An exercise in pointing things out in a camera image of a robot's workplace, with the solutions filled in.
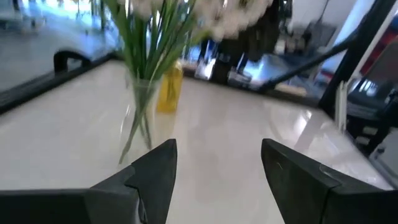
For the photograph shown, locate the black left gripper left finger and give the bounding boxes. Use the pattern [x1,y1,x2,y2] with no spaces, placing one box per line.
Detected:
[0,139,178,224]

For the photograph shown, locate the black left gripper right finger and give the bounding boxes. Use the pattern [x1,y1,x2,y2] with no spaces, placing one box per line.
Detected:
[261,139,398,224]

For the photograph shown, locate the white flower bunch green stems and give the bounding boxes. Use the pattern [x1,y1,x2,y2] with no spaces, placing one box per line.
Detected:
[102,0,274,164]

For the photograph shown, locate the clear glass vase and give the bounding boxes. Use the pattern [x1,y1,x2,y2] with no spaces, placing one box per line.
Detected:
[119,73,175,166]

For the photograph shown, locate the amber glass vase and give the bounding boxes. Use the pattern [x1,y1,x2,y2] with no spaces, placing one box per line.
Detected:
[156,60,184,113]

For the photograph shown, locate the black table frame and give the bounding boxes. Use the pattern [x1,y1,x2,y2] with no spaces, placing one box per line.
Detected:
[0,51,324,114]

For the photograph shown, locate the black rig frame post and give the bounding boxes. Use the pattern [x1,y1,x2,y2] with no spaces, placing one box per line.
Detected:
[257,0,398,110]

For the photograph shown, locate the black handle on table frame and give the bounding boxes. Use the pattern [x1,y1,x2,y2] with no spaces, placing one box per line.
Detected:
[53,49,91,74]

